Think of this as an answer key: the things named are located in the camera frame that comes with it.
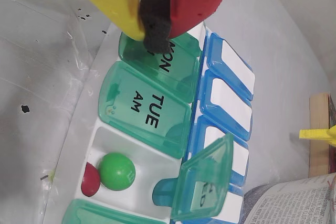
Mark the green round pill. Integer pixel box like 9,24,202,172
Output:
97,152,137,191

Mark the red round pill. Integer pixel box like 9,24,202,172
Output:
80,162,101,198

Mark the green blue weekly pill organizer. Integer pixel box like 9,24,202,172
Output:
60,0,257,224

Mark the white tablecloth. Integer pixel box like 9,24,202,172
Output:
0,0,336,224

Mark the yellow plastic clamp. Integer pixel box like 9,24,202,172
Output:
299,125,336,146

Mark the wooden post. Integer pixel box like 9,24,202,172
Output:
309,92,336,179

